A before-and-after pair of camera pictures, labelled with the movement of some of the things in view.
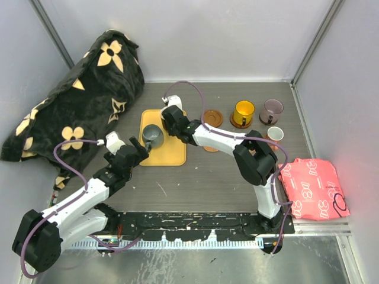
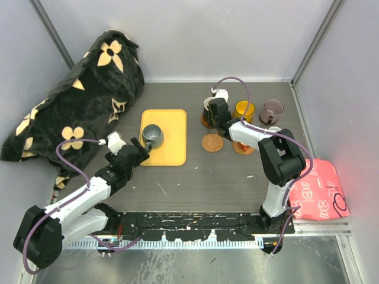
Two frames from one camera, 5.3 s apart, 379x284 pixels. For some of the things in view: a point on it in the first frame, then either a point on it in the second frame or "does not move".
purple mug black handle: [270, 111] does not move
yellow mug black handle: [243, 112] does not move
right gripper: [169, 131] → [209, 111]
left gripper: [140, 149] does not move
